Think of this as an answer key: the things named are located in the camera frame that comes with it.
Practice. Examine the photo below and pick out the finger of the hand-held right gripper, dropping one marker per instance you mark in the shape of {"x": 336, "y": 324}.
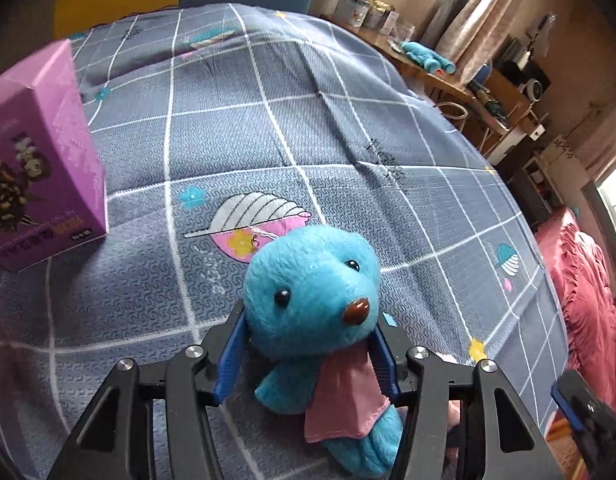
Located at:
{"x": 570, "y": 405}

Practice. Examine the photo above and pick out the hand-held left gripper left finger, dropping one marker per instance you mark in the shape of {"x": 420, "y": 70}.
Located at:
{"x": 228, "y": 360}

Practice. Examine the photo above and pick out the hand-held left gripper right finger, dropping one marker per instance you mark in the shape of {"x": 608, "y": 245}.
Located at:
{"x": 385, "y": 365}

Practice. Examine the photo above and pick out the blue plush bear pink scarf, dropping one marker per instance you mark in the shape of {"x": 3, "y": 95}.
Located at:
{"x": 308, "y": 270}

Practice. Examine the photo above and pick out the pink quilt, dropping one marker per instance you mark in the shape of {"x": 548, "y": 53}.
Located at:
{"x": 587, "y": 300}

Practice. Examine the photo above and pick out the grey checked bedsheet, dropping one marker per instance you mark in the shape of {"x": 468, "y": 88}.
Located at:
{"x": 338, "y": 135}

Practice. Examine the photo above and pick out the purple cardboard box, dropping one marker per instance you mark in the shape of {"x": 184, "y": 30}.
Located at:
{"x": 43, "y": 160}

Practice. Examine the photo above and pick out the wooden desk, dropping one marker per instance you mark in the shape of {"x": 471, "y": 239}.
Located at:
{"x": 437, "y": 80}

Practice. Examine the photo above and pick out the blue plush toy on desk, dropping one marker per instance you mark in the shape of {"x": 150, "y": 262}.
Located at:
{"x": 427, "y": 57}

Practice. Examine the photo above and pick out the white round fan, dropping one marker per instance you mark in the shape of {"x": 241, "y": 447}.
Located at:
{"x": 532, "y": 88}

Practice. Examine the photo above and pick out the gold tin can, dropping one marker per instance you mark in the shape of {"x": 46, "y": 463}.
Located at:
{"x": 380, "y": 14}

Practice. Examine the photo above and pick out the beige curtain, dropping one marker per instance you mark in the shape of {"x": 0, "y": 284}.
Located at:
{"x": 472, "y": 15}

